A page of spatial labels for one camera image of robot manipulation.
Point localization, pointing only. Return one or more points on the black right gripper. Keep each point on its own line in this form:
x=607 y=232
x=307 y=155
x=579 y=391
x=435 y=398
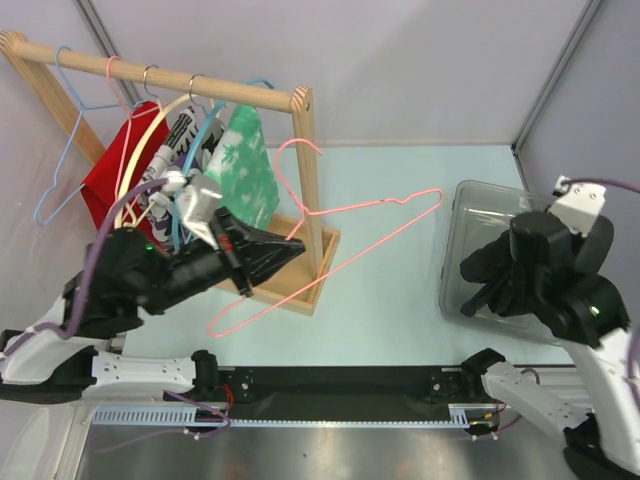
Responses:
x=571 y=242

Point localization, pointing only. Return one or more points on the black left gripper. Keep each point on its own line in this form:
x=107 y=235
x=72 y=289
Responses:
x=259 y=255

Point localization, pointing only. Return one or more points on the green tie-dye shirt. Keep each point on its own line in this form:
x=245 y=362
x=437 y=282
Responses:
x=241 y=167

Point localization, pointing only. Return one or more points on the blue plastic hanger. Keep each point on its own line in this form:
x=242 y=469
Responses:
x=205 y=141

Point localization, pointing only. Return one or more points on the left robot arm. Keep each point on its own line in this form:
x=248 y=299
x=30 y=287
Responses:
x=58 y=360

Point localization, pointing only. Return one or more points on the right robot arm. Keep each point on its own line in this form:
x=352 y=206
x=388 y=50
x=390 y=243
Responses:
x=601 y=442

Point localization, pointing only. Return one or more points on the wooden clothes rack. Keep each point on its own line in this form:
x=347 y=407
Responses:
x=295 y=150

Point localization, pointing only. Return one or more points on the clear plastic bin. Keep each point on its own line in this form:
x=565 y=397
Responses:
x=481 y=213

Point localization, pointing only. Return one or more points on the black white print garment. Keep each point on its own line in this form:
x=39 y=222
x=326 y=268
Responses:
x=177 y=143

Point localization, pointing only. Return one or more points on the red shirt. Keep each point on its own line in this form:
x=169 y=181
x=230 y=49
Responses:
x=99 y=185

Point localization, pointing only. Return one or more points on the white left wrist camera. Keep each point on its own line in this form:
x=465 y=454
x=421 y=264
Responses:
x=197 y=197

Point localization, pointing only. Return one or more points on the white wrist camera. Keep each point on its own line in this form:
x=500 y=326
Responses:
x=197 y=197
x=578 y=204

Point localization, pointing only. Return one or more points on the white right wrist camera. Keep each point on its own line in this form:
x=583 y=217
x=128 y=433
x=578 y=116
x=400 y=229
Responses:
x=578 y=204

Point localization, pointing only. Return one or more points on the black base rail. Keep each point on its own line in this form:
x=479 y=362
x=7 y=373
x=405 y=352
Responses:
x=346 y=393

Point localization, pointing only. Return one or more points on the white cable duct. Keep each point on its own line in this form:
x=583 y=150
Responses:
x=192 y=418

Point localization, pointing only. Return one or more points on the pink wire hanger with shirt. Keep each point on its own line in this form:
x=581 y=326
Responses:
x=129 y=111

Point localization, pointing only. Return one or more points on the light blue wire hanger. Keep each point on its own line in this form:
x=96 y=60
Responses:
x=83 y=107

